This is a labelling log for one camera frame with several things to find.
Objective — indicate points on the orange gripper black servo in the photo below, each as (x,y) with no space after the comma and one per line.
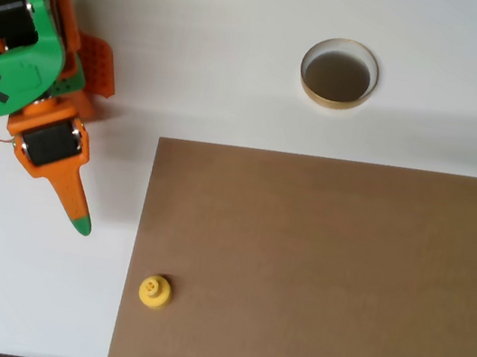
(49,142)

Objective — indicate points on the small yellow plastic piece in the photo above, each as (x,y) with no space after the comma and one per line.
(155,295)

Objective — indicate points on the brown rectangular board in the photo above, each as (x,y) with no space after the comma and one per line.
(297,266)

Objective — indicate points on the round bowl with gold rim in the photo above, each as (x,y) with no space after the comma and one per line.
(337,78)

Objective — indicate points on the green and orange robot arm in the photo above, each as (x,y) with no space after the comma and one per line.
(18,73)

